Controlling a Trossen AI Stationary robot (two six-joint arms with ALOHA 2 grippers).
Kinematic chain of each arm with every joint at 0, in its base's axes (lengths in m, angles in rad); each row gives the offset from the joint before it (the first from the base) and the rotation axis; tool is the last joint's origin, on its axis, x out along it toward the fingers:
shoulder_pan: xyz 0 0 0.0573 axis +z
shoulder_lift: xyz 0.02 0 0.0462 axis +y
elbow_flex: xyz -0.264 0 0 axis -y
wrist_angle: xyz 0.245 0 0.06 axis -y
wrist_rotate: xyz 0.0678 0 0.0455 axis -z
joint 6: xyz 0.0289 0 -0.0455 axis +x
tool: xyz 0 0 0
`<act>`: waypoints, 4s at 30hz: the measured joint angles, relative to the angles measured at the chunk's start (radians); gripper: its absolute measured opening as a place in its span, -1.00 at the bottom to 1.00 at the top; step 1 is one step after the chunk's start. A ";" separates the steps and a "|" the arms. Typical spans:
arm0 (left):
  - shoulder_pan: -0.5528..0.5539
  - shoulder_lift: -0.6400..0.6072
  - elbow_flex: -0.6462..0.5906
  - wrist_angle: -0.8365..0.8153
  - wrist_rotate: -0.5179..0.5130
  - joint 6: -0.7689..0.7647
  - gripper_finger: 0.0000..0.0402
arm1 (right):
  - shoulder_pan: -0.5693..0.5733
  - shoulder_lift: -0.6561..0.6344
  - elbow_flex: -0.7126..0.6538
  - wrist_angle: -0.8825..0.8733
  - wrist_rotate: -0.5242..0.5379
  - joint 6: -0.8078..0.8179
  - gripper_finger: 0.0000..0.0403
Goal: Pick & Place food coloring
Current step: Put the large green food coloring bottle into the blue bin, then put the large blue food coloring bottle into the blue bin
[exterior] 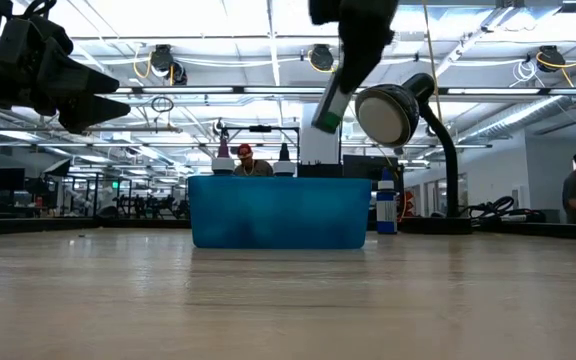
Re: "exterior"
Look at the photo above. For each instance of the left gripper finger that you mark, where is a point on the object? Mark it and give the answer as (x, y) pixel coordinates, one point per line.
(78, 75)
(90, 112)

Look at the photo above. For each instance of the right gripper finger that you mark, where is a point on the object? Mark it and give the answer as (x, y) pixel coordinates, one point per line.
(360, 55)

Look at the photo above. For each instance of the large green food coloring bottle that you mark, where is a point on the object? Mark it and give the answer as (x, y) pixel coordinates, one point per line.
(333, 102)

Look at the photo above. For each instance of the large blue food coloring bottle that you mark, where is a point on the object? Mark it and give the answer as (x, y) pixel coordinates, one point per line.
(386, 210)

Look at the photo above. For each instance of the black gooseneck desk lamp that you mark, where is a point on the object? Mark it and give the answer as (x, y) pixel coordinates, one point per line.
(388, 115)

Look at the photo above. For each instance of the black monitor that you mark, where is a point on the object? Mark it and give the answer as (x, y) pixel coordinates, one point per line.
(7, 179)
(363, 165)

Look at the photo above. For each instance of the blue plastic bin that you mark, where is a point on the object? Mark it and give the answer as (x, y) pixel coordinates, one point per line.
(278, 215)

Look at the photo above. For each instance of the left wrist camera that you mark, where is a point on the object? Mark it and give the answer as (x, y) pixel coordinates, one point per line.
(28, 40)

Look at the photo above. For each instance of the black aluminium table frame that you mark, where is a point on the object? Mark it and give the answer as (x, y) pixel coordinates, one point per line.
(118, 223)

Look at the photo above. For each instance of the black camera stand frame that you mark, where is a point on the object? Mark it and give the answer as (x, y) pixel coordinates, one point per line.
(260, 128)

